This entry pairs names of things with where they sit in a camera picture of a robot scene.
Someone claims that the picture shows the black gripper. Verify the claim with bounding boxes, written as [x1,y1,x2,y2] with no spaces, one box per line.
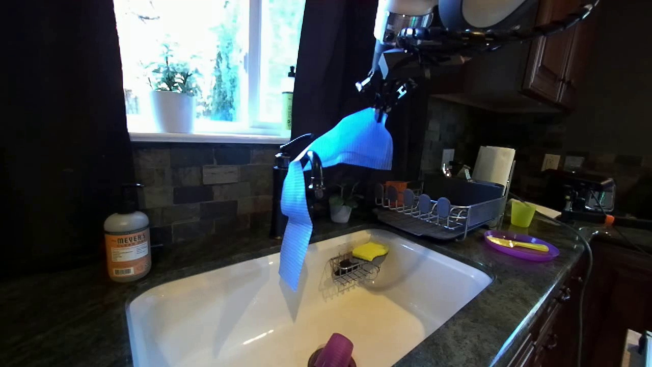
[354,37,433,123]

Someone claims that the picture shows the blue cloth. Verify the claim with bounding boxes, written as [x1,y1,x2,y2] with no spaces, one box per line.
[278,107,392,292]

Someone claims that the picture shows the purple object in sink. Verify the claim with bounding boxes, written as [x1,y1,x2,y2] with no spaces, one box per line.
[307,333,356,367]

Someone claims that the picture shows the right dark curtain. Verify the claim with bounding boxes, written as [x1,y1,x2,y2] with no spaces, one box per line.
[291,0,428,183]

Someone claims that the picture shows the dark curtain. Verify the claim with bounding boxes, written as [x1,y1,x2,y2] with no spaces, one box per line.
[0,0,133,277]
[291,0,428,183]

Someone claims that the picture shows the green bottle on sill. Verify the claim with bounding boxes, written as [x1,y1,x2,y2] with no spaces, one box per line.
[280,66,295,131]

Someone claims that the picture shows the orange cup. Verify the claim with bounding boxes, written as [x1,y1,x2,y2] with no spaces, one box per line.
[382,182,407,207]

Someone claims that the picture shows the paper towel roll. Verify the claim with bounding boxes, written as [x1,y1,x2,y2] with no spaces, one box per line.
[472,144,516,187]

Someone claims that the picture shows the black kitchen faucet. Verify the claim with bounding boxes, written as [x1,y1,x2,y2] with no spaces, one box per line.
[268,133,326,238]

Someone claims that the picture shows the steel dish rack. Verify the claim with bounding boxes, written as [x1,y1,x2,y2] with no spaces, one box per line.
[374,178,506,240]

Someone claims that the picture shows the small white pot plant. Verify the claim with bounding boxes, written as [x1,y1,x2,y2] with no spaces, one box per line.
[328,182,358,225]

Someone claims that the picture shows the yellow sponge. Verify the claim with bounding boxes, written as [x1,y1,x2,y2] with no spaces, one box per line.
[350,242,389,263]

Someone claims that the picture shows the green plastic cup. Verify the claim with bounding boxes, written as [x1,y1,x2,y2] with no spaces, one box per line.
[509,198,535,229]

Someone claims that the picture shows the purple plastic plate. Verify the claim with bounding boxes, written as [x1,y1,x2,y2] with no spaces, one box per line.
[482,230,560,263]

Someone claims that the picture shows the dark countertop appliance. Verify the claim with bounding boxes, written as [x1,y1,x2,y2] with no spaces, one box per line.
[543,170,615,213]

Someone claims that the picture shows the white potted plant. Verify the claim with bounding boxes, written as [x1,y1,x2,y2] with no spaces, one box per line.
[151,42,200,135]

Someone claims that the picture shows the yellow plastic utensil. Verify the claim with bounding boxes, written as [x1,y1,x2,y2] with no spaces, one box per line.
[486,236,548,253]

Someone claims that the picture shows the white sink basin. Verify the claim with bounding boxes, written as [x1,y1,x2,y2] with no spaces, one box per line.
[126,229,490,367]

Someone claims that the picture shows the soap dispenser bottle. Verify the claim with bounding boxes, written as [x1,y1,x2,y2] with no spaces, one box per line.
[104,183,151,281]

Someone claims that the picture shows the left dark curtain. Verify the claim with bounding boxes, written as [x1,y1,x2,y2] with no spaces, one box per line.
[0,0,133,277]

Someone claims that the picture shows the wire sponge caddy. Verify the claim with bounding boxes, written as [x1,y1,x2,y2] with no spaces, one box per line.
[329,253,384,285]

